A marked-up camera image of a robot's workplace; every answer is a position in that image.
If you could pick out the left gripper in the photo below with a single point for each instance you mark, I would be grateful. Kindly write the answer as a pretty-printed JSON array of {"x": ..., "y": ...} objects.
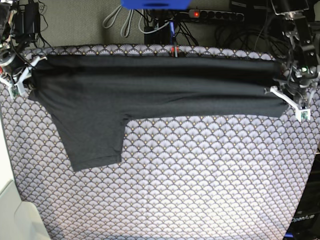
[{"x": 296, "y": 86}]

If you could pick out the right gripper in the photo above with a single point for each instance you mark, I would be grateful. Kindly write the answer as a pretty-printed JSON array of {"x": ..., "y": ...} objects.
[{"x": 14, "y": 71}]

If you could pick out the dark grey T-shirt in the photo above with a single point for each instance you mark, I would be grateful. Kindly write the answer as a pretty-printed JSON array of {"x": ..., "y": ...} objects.
[{"x": 92, "y": 98}]

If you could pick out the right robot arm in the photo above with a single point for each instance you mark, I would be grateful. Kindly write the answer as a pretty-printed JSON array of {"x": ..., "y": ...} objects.
[{"x": 8, "y": 12}]

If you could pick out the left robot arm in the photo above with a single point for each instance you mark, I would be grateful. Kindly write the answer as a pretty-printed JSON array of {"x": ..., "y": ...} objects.
[{"x": 297, "y": 30}]

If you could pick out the black power adapter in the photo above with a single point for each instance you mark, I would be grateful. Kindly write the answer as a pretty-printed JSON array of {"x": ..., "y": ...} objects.
[{"x": 27, "y": 23}]

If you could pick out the fan-patterned table cloth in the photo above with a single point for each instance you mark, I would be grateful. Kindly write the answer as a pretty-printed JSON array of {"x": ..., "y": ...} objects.
[{"x": 214, "y": 177}]

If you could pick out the black OpenArm box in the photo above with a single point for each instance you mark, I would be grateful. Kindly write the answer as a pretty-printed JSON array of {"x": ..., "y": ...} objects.
[{"x": 305, "y": 224}]

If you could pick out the white plastic bin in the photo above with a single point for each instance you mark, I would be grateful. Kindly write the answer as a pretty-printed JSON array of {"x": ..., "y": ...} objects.
[{"x": 19, "y": 220}]

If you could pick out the black power strip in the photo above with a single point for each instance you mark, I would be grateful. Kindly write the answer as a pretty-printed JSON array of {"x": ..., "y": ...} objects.
[{"x": 216, "y": 15}]

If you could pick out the red and blue clamp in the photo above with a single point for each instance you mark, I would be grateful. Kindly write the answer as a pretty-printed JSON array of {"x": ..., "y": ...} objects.
[{"x": 173, "y": 40}]

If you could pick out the blue mount plate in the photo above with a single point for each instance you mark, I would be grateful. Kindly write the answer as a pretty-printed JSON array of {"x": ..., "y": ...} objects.
[{"x": 155, "y": 4}]

